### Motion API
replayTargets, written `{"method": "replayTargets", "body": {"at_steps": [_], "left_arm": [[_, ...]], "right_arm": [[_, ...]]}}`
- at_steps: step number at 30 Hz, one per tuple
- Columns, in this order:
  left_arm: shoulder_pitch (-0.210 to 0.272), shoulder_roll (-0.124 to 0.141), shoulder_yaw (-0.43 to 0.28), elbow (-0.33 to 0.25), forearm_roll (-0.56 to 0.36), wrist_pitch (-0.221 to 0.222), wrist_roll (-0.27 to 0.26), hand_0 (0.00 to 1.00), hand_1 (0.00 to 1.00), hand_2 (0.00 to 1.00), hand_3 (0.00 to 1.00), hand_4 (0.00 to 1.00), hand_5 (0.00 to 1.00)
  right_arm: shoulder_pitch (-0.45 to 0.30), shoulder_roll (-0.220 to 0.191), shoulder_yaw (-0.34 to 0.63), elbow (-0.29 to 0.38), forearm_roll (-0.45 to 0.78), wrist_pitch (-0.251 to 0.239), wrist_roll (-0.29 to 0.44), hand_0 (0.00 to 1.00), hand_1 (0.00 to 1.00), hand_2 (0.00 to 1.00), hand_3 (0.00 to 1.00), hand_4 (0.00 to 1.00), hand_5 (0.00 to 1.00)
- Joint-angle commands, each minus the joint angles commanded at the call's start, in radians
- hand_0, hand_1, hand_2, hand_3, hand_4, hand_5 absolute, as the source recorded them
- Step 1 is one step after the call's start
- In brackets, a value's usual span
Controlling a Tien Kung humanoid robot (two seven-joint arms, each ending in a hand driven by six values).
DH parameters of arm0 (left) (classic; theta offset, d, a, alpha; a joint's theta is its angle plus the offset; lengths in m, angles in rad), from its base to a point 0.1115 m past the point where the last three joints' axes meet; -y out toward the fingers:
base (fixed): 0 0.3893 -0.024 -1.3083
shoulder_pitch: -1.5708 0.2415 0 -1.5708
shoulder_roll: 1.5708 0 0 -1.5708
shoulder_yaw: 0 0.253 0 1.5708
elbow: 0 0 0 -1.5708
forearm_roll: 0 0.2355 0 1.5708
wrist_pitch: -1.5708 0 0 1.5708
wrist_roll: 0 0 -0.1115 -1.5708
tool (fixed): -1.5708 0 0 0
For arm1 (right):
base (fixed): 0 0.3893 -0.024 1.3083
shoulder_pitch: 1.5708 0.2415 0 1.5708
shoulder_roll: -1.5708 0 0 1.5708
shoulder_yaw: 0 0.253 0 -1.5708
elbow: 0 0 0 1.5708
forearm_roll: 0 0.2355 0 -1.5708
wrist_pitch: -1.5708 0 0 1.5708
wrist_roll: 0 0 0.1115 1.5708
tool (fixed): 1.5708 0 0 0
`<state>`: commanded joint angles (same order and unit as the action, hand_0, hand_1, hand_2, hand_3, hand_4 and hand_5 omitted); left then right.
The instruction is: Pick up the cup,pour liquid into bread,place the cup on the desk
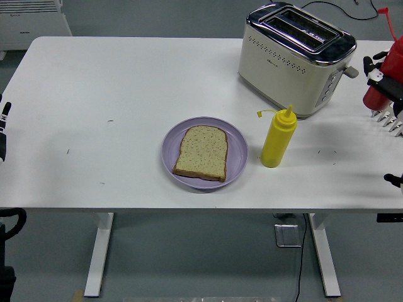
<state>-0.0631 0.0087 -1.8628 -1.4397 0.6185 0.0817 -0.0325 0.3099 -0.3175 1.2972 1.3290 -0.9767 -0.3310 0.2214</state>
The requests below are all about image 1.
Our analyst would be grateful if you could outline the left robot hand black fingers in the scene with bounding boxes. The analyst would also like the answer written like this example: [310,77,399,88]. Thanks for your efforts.
[0,93,13,163]

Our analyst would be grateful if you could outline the red squeeze bottle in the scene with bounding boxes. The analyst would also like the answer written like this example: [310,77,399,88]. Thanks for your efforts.
[361,8,403,112]

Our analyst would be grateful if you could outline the slice of bread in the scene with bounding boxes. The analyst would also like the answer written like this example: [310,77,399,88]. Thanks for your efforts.
[172,125,229,183]

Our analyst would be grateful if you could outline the white floor appliance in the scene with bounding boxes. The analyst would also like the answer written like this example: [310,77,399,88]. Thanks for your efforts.
[0,0,72,60]

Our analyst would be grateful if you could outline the white table leg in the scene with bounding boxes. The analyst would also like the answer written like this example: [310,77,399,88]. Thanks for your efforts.
[307,213,341,298]
[84,212,115,298]

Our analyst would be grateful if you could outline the purple round plate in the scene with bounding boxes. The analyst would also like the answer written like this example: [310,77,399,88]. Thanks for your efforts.
[161,116,249,191]

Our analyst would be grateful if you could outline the yellow squeeze bottle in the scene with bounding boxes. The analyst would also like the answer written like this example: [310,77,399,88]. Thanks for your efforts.
[256,104,298,169]

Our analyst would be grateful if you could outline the cream and chrome toaster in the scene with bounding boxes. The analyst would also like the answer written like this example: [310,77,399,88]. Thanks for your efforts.
[237,1,360,120]

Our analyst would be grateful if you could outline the silver floor socket plate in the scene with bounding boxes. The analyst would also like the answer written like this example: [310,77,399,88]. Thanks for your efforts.
[273,223,302,249]

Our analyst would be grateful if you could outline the silver perforated metal rack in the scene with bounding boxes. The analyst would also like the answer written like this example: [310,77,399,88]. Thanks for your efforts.
[370,102,403,138]

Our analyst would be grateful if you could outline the black box under table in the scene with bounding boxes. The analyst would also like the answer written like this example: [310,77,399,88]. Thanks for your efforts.
[377,213,403,223]

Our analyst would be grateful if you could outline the black cable under table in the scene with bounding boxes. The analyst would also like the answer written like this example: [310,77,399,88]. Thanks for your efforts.
[294,213,308,302]

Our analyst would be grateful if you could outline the black cable on floor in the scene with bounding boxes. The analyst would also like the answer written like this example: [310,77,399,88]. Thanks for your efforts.
[300,0,380,21]

